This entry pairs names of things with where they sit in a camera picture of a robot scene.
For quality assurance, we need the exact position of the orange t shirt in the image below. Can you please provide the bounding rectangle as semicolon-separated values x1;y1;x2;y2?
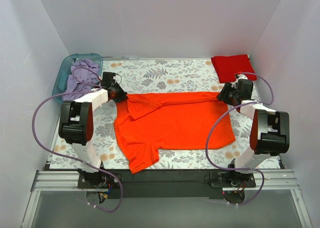
114;91;228;174

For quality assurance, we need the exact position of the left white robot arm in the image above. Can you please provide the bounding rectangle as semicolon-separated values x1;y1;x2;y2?
58;72;127;188

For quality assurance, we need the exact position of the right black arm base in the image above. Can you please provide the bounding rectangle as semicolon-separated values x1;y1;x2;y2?
203;169;256;188

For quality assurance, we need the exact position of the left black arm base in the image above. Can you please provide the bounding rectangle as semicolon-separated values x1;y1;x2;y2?
77;168;120;189

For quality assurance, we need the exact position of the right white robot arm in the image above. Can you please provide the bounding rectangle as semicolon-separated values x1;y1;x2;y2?
217;72;290;187

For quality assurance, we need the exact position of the floral patterned table mat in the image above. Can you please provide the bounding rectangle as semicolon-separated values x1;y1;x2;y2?
49;58;281;170

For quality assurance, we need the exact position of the folded red t shirt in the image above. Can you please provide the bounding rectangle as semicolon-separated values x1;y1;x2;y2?
211;54;255;84

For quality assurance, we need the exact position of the crumpled lavender t shirt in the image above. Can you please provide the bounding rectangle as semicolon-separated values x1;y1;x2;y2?
62;58;101;101

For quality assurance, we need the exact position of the teal plastic bin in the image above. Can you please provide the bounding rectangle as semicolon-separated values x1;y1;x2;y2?
52;53;103;104

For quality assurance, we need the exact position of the aluminium rail frame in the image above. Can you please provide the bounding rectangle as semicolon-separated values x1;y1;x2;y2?
21;169;312;228

